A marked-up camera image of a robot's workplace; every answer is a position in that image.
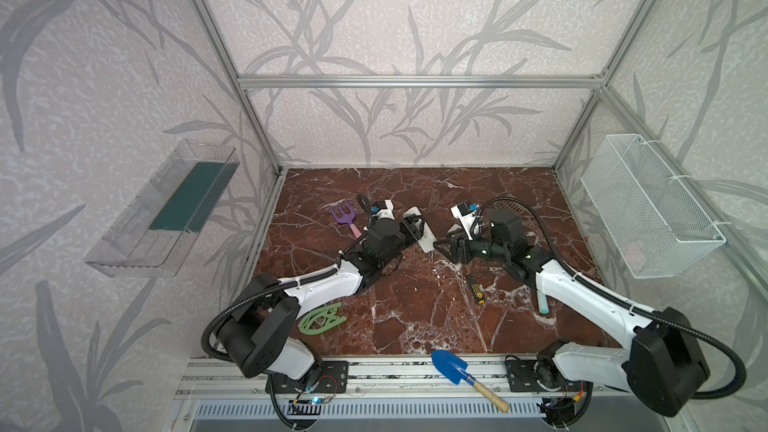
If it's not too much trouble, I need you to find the black yellow screwdriver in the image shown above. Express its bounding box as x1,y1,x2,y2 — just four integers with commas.
465,274,485,305

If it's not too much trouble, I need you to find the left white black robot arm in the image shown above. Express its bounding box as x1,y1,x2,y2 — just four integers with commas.
201,207,431,385

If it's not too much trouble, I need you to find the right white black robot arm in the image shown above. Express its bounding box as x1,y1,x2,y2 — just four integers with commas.
435,202,747,417

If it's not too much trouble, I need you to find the purple toy garden fork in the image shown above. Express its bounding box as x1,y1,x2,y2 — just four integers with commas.
329,200,362,238

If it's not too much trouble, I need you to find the light blue spatula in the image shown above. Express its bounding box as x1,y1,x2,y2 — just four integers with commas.
536,290,550,316

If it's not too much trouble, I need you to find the green plastic hanger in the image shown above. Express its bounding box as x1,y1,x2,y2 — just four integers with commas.
298,302,347,336

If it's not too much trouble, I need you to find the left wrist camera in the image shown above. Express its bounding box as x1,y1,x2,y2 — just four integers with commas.
370,199,394,220

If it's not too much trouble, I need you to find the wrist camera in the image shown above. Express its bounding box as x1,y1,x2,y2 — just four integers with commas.
370,199,394,220
451,201,479,223

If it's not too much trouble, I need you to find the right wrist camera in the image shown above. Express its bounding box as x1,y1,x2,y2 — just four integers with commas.
451,201,479,223

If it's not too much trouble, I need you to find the blue shovel wooden handle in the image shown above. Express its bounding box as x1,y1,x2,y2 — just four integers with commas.
431,350,510,413

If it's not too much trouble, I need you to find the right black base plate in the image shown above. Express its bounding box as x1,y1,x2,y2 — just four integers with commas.
503,354,583,395

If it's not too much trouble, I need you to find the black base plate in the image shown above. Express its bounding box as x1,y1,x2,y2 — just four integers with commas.
266,360,350,395
503,354,583,395

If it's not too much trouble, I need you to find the aluminium front rail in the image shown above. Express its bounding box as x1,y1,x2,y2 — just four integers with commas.
173,355,685,400

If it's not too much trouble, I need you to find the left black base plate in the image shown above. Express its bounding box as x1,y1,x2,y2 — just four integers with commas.
266,360,350,395

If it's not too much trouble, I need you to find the white wire basket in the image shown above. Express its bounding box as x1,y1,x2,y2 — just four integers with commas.
581,134,726,279

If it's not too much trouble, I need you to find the clear plastic wall bin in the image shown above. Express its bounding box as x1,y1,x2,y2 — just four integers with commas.
85,139,240,278

